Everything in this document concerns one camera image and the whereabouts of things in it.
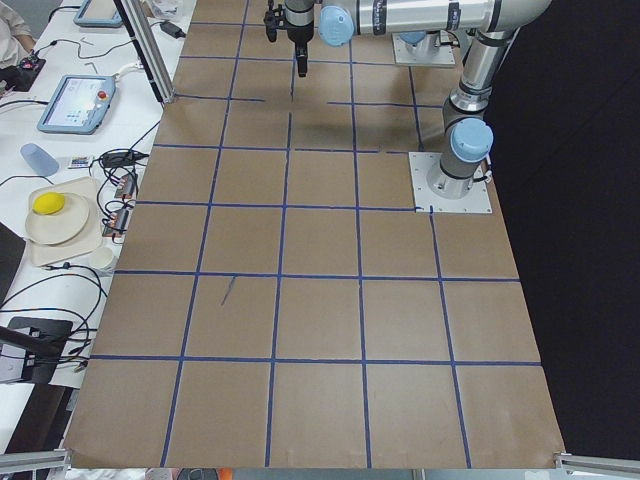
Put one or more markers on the aluminium frame post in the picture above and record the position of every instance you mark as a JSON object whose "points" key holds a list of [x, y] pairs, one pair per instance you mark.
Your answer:
{"points": [[140, 33]]}

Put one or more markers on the teach pendant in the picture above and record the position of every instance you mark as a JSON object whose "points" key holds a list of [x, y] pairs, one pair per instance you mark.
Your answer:
{"points": [[98, 14], [78, 105]]}

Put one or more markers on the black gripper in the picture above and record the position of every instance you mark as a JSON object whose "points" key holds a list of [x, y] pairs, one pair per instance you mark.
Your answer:
{"points": [[299, 34]]}

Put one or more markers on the beige tray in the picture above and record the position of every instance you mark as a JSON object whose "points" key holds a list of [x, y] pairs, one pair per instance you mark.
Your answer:
{"points": [[86, 241]]}

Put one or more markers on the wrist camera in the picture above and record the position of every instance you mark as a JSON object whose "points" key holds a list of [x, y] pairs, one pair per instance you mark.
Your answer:
{"points": [[274, 20]]}

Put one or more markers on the far teach pendant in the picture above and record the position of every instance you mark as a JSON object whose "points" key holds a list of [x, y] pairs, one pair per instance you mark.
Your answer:
{"points": [[98, 14]]}

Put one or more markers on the white paper cup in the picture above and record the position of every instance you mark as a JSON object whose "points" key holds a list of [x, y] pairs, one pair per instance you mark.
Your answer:
{"points": [[103, 261]]}

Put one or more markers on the blue plastic cup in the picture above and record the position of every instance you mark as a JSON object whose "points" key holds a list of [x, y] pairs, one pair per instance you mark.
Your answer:
{"points": [[39, 160]]}

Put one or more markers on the black power adapter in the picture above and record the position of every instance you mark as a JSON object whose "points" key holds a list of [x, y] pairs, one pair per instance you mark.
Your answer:
{"points": [[172, 30]]}

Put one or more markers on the near teach pendant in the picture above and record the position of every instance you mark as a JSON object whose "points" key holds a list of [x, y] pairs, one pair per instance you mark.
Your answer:
{"points": [[78, 105]]}

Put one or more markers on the brown paper table cover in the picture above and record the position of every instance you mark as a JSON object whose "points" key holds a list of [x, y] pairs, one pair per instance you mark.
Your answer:
{"points": [[278, 302]]}

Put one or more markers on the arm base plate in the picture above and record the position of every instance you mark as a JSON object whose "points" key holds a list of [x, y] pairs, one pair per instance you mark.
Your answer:
{"points": [[436, 192], [406, 55]]}

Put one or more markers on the beige plate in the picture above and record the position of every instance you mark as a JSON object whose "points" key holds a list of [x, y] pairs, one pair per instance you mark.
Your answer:
{"points": [[59, 227]]}

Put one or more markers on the small remote control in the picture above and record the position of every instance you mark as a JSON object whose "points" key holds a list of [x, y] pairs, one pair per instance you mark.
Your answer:
{"points": [[75, 162]]}

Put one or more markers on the black box on stand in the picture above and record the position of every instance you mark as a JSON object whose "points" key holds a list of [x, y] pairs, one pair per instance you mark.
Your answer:
{"points": [[31, 349]]}

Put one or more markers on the yellow lemon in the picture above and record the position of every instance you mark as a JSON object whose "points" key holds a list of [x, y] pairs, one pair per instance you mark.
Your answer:
{"points": [[49, 203]]}

